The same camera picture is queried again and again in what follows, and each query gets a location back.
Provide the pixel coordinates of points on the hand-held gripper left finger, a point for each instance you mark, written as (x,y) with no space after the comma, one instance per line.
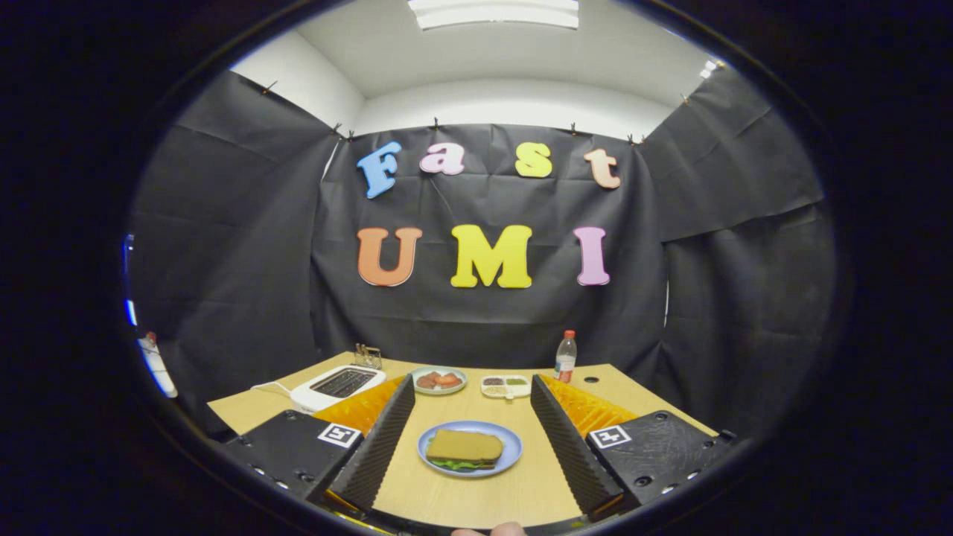
(383,443)

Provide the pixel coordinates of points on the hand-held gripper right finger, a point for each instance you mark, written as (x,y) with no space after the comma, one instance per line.
(569,447)

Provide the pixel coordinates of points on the green lettuce leaf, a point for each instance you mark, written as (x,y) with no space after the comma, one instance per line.
(454,464)

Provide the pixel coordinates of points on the toasted brown bread slice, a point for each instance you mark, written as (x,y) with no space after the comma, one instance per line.
(465,445)

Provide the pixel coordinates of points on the blue plate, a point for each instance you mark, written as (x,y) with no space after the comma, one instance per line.
(514,447)

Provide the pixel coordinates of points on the white divided seasoning dish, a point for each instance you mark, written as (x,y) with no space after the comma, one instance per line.
(521,391)

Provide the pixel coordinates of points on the brown meat patty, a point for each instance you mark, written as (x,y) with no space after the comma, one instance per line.
(426,382)
(453,385)

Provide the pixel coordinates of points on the pale green plate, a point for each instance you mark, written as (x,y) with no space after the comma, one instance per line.
(439,391)

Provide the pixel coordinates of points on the clear plastic water bottle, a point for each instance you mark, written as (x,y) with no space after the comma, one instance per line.
(566,361)

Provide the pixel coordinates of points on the white toaster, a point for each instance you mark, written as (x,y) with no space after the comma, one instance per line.
(305,398)

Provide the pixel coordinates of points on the red tomato slice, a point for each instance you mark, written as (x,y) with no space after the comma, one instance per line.
(447,378)

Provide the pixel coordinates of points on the black backdrop cloth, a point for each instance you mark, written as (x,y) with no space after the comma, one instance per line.
(484,320)

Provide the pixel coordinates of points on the small ceiling light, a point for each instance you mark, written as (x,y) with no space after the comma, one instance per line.
(709,69)

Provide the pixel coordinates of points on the ceiling light panel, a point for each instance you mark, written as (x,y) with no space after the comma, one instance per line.
(495,13)

